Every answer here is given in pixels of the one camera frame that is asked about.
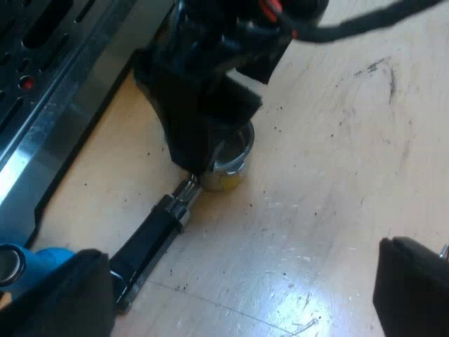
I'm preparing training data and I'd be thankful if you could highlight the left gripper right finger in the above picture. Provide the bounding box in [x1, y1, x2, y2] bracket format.
[371, 236, 449, 337]

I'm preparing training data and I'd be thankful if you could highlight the bright blue tamper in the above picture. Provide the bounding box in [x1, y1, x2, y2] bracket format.
[0, 243, 77, 305]

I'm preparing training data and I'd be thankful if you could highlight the steel espresso machine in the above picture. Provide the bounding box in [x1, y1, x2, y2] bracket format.
[0, 0, 176, 249]

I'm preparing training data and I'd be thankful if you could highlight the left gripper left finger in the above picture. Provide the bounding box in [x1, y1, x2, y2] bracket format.
[0, 248, 117, 337]

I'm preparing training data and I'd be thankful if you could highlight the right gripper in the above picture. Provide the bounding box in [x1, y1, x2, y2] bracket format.
[132, 0, 329, 177]

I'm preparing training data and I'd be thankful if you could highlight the filter holder with red-ended handle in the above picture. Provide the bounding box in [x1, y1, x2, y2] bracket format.
[110, 121, 256, 315]

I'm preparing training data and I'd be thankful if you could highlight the black cable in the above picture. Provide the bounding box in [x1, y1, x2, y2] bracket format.
[280, 0, 449, 46]

